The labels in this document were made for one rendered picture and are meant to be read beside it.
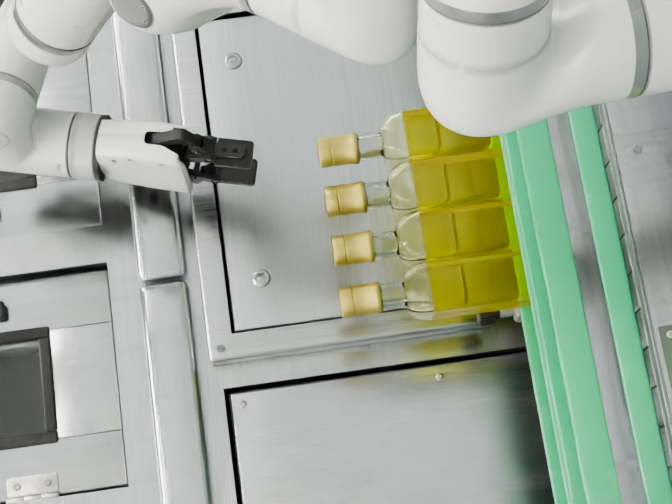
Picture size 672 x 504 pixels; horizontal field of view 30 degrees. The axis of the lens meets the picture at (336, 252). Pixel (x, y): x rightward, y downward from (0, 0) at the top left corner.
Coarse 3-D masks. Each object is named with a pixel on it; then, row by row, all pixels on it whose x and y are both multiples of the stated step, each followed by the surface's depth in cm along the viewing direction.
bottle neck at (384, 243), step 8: (384, 232) 136; (392, 232) 136; (376, 240) 136; (384, 240) 136; (392, 240) 136; (376, 248) 136; (384, 248) 136; (392, 248) 136; (376, 256) 136; (384, 256) 136; (392, 256) 137
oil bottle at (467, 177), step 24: (408, 168) 136; (432, 168) 136; (456, 168) 136; (480, 168) 136; (504, 168) 136; (408, 192) 136; (432, 192) 136; (456, 192) 136; (480, 192) 136; (504, 192) 136
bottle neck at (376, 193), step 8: (368, 184) 138; (376, 184) 138; (384, 184) 138; (368, 192) 137; (376, 192) 137; (384, 192) 137; (368, 200) 137; (376, 200) 137; (384, 200) 137; (368, 208) 138
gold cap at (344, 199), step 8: (344, 184) 138; (352, 184) 138; (360, 184) 137; (328, 192) 137; (336, 192) 137; (344, 192) 137; (352, 192) 137; (360, 192) 137; (328, 200) 137; (336, 200) 137; (344, 200) 137; (352, 200) 137; (360, 200) 137; (328, 208) 137; (336, 208) 137; (344, 208) 137; (352, 208) 137; (360, 208) 137; (328, 216) 138
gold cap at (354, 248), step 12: (336, 240) 136; (348, 240) 135; (360, 240) 135; (372, 240) 135; (336, 252) 135; (348, 252) 135; (360, 252) 135; (372, 252) 135; (336, 264) 136; (348, 264) 137
